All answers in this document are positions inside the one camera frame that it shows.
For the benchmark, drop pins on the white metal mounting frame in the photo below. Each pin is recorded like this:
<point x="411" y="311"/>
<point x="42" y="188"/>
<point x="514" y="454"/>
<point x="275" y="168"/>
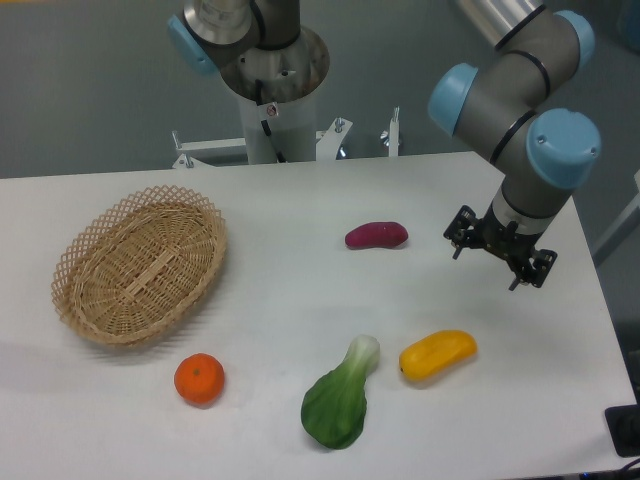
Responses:
<point x="330" y="147"/>

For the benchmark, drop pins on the purple sweet potato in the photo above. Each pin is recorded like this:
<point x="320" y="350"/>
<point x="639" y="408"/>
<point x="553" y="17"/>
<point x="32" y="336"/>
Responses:
<point x="377" y="235"/>

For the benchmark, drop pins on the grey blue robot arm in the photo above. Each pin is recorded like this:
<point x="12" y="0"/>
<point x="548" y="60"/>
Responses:
<point x="275" y="66"/>

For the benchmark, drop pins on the green bok choy vegetable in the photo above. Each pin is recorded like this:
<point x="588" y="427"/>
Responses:
<point x="333" y="410"/>

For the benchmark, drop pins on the woven wicker basket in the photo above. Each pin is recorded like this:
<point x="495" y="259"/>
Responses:
<point x="140" y="266"/>

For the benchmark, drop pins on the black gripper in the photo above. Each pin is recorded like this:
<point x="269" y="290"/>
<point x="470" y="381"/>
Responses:
<point x="530" y="266"/>

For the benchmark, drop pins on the yellow mango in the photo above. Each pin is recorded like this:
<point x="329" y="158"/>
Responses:
<point x="435" y="353"/>

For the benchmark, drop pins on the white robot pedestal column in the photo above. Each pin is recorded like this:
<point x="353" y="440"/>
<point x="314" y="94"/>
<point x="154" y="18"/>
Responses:
<point x="279" y="132"/>

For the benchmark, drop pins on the orange tangerine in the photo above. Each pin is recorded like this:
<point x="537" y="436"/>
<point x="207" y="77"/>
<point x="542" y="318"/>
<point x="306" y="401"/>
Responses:
<point x="199" y="379"/>

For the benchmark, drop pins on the black device at table edge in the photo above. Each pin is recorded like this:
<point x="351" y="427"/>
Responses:
<point x="623" y="425"/>

